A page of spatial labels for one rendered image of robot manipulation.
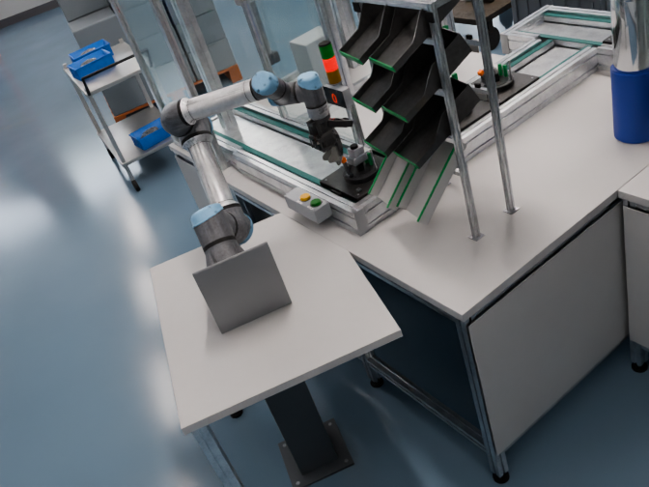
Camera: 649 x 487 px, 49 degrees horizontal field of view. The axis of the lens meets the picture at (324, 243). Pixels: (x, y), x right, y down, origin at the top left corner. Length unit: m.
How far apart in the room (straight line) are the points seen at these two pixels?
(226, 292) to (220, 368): 0.24
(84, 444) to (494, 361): 2.07
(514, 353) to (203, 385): 1.00
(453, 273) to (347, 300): 0.35
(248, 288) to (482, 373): 0.79
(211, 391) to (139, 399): 1.51
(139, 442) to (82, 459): 0.28
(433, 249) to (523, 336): 0.41
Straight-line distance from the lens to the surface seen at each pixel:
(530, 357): 2.51
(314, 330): 2.23
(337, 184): 2.67
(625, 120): 2.73
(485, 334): 2.26
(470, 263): 2.31
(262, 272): 2.27
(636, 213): 2.55
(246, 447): 3.19
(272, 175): 2.93
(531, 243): 2.34
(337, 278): 2.39
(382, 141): 2.36
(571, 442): 2.89
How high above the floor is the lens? 2.30
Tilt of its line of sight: 34 degrees down
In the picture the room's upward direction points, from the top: 19 degrees counter-clockwise
